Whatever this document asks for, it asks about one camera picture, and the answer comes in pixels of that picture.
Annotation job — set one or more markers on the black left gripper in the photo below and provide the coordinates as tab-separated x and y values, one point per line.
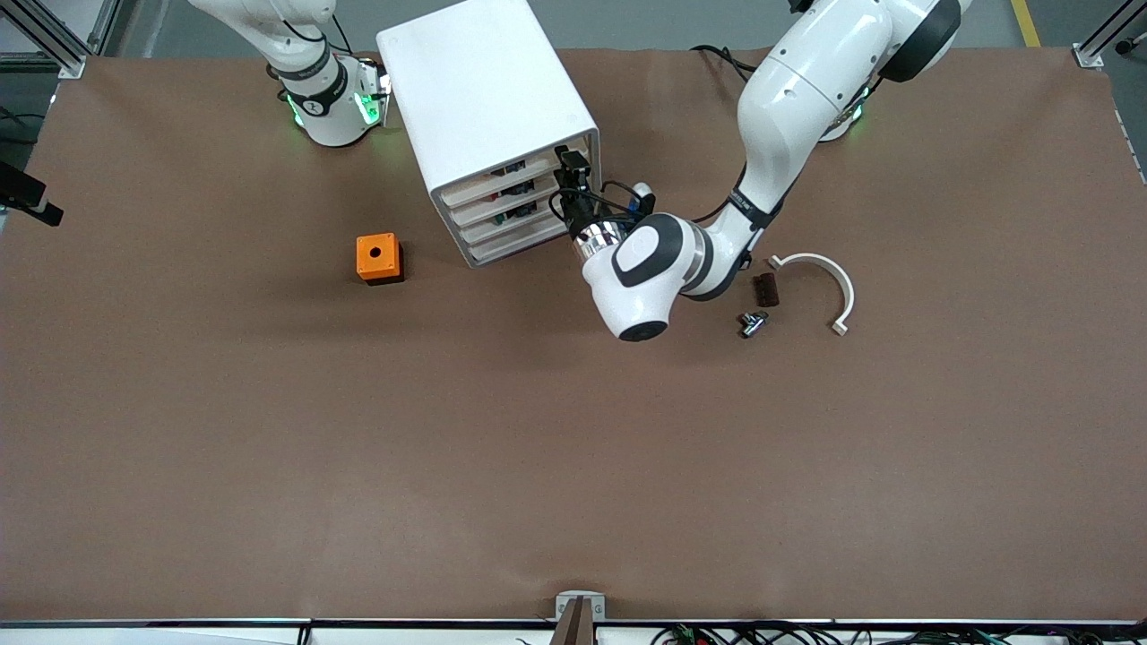
578	213

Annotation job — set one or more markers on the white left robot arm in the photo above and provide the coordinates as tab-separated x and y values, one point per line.
797	90

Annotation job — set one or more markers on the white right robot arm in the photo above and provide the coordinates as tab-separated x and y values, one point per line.
327	116

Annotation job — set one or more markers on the orange box with hole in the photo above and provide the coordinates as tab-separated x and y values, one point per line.
376	255

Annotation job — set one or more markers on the brown terminal block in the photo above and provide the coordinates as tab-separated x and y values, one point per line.
766	290

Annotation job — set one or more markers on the white curved plastic arc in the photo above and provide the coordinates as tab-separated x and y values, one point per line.
842	282

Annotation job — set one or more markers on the aluminium frame profile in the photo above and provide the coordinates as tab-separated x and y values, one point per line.
54	40
1098	45

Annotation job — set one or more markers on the silver metal key switch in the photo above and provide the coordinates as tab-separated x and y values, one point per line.
753	324

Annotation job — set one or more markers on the grey metal bracket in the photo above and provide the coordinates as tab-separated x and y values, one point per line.
580	614

